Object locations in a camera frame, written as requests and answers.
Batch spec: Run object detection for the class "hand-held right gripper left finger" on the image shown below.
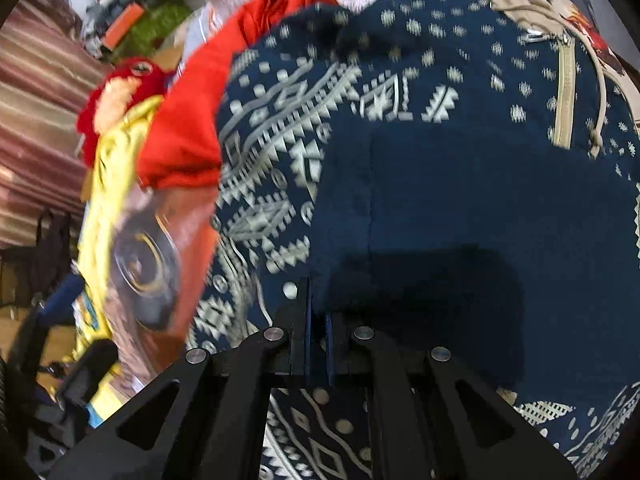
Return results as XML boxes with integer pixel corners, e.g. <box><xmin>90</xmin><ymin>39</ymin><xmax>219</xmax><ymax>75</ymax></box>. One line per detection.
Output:
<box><xmin>47</xmin><ymin>276</ymin><xmax>313</xmax><ymax>480</ymax></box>

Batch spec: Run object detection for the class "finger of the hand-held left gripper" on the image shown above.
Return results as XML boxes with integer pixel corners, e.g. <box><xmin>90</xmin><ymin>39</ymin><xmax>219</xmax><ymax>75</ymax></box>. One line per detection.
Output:
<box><xmin>55</xmin><ymin>339</ymin><xmax>120</xmax><ymax>411</ymax></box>
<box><xmin>12</xmin><ymin>274</ymin><xmax>86</xmax><ymax>376</ymax></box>

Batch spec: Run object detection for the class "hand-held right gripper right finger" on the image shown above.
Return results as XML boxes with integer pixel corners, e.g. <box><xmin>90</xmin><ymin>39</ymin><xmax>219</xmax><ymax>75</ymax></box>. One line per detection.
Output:
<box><xmin>325</xmin><ymin>312</ymin><xmax>581</xmax><ymax>480</ymax></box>

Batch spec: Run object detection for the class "navy patterned sweater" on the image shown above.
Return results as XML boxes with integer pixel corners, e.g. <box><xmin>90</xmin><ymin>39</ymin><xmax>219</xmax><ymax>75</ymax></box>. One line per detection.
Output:
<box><xmin>187</xmin><ymin>0</ymin><xmax>640</xmax><ymax>480</ymax></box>

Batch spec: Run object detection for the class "striped curtain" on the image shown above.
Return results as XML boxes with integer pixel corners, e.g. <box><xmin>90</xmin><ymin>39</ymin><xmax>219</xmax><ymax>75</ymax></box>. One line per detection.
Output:
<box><xmin>0</xmin><ymin>0</ymin><xmax>113</xmax><ymax>251</ymax></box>

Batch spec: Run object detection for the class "red cloth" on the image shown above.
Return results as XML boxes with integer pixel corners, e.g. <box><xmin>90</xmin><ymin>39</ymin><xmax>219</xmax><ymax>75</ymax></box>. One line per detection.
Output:
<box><xmin>137</xmin><ymin>0</ymin><xmax>346</xmax><ymax>191</ymax></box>

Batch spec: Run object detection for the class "yellow cloth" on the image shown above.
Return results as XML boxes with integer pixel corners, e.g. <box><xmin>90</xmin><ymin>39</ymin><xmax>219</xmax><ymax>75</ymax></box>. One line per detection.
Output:
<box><xmin>70</xmin><ymin>95</ymin><xmax>166</xmax><ymax>426</ymax></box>

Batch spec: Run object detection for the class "red plush bird toy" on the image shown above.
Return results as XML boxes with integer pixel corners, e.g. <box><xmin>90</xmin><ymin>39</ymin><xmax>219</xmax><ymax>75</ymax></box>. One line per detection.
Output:
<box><xmin>76</xmin><ymin>56</ymin><xmax>173</xmax><ymax>166</ymax></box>

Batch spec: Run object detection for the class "orange box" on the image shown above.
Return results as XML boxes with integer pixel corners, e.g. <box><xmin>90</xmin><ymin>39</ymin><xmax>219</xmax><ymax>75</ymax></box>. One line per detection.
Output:
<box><xmin>102</xmin><ymin>4</ymin><xmax>146</xmax><ymax>51</ymax></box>

